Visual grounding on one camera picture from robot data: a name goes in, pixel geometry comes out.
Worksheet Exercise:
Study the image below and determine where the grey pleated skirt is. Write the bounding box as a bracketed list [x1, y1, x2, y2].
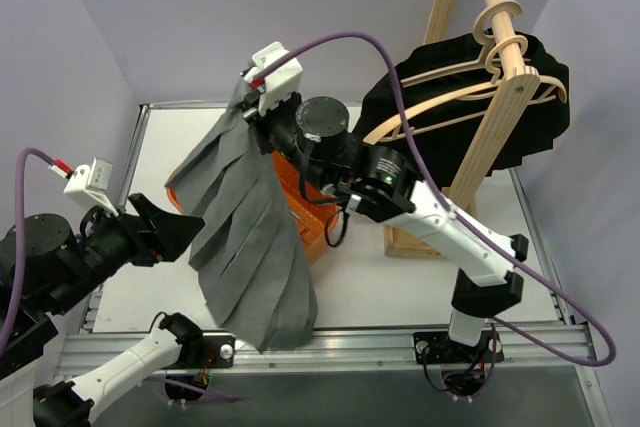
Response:
[165, 81, 318, 352]

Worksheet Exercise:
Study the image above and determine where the black pleated skirt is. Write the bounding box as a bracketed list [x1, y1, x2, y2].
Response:
[359, 32, 571, 178]

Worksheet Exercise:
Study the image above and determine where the wooden hanger of black skirt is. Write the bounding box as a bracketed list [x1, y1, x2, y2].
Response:
[401, 0, 528, 88]

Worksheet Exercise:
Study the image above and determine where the wooden hanger of grey skirt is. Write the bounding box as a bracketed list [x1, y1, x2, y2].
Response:
[361, 35, 569, 147]

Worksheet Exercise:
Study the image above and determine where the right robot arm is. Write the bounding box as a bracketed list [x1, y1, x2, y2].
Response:
[244, 95, 528, 360]

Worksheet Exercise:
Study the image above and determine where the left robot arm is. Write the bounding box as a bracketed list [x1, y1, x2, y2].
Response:
[1, 193, 204, 426]

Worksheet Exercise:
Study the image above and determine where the orange plastic basket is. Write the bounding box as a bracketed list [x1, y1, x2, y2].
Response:
[165, 146, 338, 272]

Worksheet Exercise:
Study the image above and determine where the wooden clothes rack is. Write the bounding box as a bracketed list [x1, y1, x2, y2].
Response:
[382, 0, 541, 259]

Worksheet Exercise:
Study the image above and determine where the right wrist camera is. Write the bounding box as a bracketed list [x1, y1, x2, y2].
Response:
[241, 41, 303, 117]

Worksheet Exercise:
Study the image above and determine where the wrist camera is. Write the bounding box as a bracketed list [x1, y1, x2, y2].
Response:
[63, 157, 120, 216]
[241, 41, 303, 117]

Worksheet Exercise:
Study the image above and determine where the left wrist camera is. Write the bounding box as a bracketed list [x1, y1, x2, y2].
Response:
[63, 157, 120, 216]

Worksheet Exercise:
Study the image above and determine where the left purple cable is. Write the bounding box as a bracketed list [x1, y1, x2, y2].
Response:
[0, 147, 76, 343]

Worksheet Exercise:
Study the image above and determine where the aluminium rail table edge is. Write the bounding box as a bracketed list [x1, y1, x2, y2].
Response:
[55, 102, 593, 378]

